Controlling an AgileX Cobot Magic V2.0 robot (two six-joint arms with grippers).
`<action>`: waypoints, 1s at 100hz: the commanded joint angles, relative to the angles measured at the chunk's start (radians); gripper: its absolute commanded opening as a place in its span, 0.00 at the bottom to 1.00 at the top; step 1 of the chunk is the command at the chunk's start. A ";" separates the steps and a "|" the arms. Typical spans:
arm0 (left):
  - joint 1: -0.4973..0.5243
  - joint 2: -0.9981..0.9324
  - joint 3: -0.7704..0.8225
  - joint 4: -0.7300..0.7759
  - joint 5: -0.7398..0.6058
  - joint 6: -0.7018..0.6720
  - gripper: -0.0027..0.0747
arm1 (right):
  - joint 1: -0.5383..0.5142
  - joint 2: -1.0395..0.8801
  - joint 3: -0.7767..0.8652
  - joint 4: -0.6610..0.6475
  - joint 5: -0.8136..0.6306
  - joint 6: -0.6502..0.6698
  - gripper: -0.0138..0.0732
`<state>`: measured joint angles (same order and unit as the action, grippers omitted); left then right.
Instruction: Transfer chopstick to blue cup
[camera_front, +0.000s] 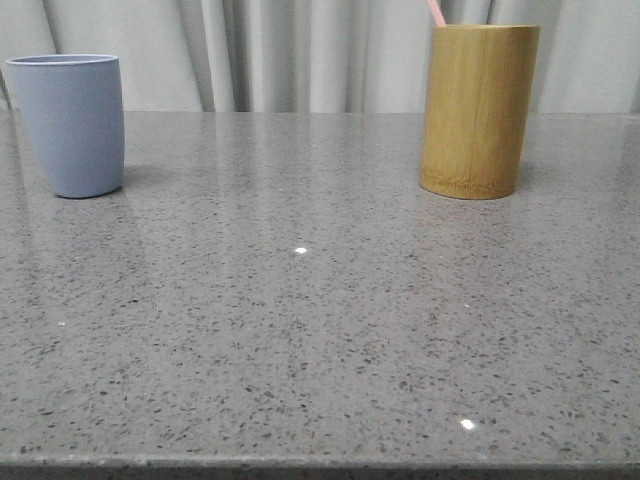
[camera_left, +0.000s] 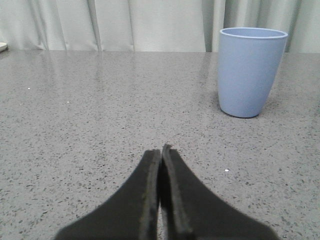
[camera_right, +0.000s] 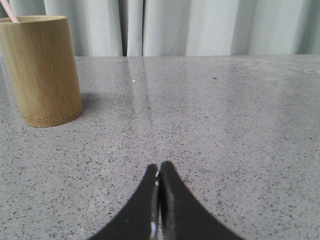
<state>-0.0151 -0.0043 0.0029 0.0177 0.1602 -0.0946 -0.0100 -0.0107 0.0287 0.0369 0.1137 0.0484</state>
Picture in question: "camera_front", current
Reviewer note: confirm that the bamboo wooden cup holder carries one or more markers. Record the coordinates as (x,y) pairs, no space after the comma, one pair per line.
(477,104)

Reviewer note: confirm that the white curtain backdrop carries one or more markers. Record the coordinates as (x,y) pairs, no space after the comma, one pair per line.
(324,56)

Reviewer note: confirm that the blue plastic cup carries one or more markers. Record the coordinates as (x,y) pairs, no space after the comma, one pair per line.
(72,108)

